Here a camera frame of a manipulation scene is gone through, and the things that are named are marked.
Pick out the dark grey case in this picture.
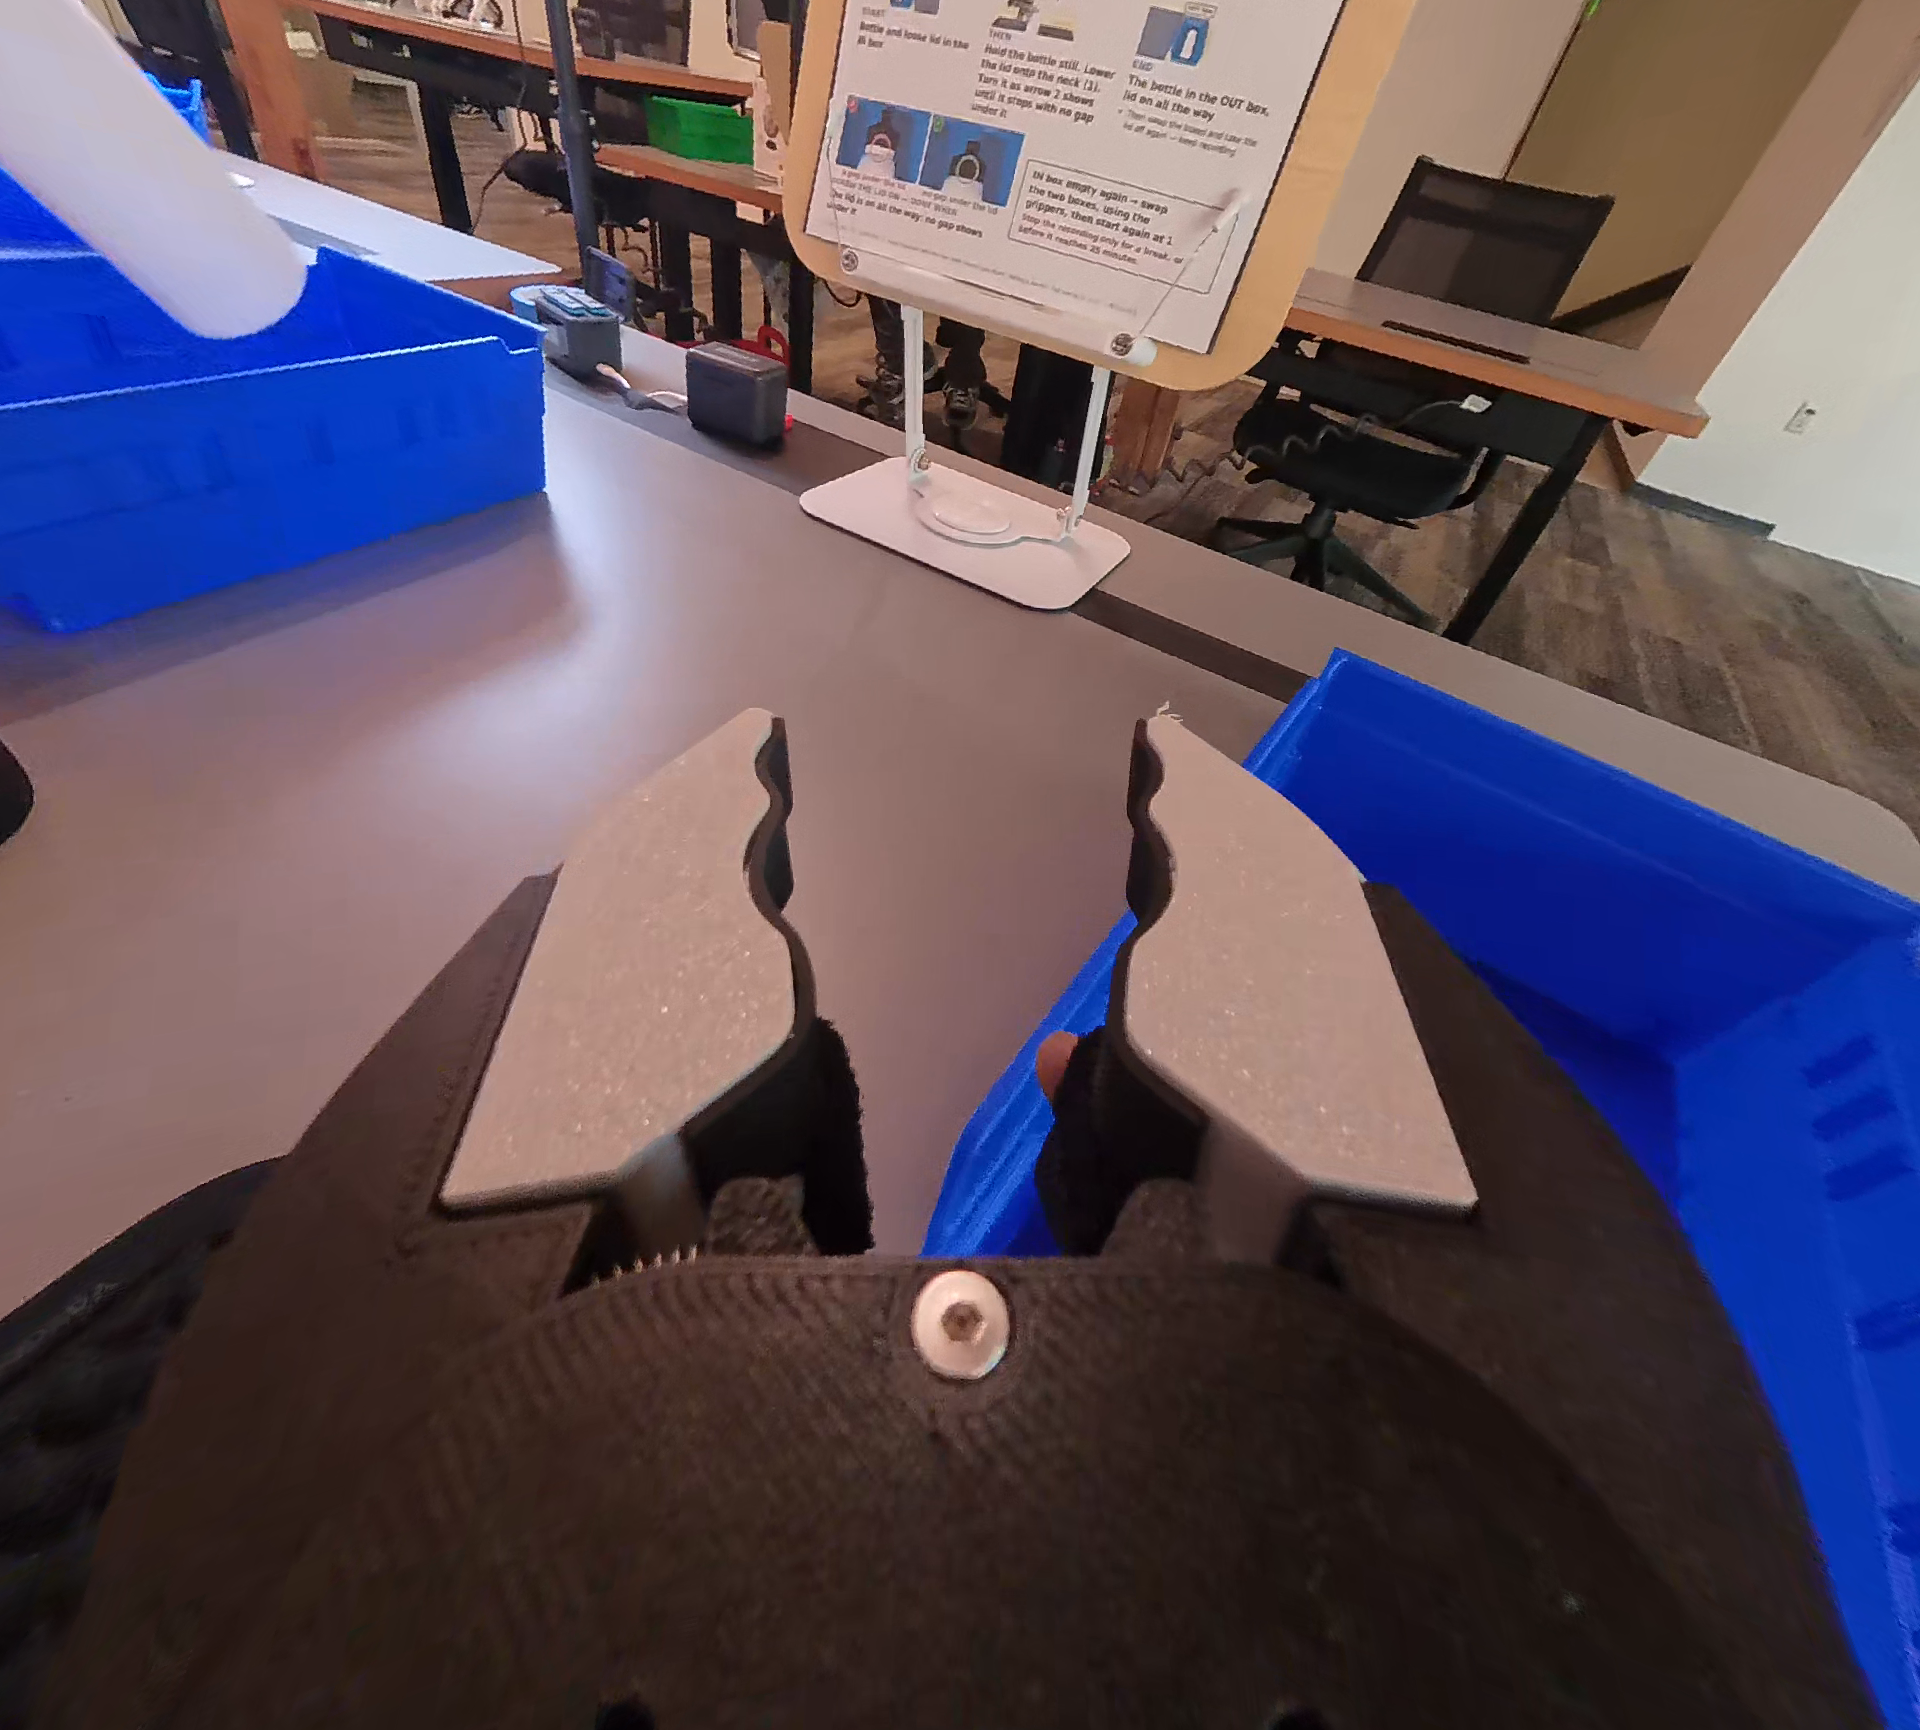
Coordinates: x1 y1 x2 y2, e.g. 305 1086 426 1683
683 343 792 454

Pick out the white plastic bottle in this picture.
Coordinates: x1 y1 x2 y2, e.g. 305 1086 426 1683
0 0 309 343

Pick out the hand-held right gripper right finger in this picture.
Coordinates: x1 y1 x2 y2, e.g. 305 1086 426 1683
1109 714 1482 1270

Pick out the grey charger box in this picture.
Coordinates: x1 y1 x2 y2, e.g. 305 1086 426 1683
532 286 624 381

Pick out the black office chair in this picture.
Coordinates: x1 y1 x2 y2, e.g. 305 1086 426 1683
1212 159 1620 630

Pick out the black light stand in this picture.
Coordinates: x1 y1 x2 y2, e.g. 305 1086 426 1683
509 0 631 323

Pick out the green plastic bin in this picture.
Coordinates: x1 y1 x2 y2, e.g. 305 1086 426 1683
643 95 756 169

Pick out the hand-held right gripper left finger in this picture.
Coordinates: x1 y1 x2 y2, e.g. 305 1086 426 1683
438 707 815 1248

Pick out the instruction sign stand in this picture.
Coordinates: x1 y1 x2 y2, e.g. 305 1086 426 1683
780 0 1433 615

